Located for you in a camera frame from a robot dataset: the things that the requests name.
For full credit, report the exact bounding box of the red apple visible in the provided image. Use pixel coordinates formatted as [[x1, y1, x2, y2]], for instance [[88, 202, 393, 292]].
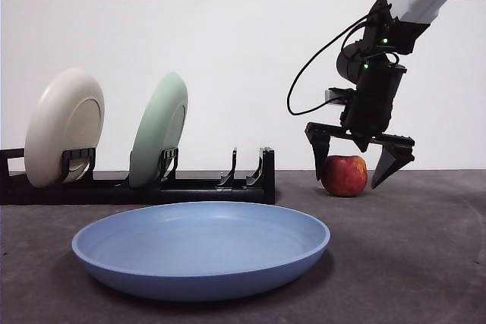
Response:
[[321, 154, 368, 198]]

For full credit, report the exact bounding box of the blue plate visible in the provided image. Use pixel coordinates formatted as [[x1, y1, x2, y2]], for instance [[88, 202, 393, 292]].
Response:
[[71, 201, 331, 304]]

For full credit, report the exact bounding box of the black plate rack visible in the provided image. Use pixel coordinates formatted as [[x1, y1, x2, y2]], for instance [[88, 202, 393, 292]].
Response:
[[0, 146, 276, 206]]

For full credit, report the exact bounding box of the pale green plate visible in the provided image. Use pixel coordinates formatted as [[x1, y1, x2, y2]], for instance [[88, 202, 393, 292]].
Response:
[[128, 71, 189, 190]]

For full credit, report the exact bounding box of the cream plate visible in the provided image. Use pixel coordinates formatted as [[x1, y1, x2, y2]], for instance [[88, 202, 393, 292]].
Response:
[[24, 68, 106, 189]]

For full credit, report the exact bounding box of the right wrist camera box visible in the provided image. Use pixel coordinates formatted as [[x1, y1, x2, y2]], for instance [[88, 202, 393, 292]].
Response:
[[325, 88, 352, 107]]

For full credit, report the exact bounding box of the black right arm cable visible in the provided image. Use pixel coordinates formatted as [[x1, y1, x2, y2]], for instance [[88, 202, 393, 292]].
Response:
[[286, 12, 380, 116]]

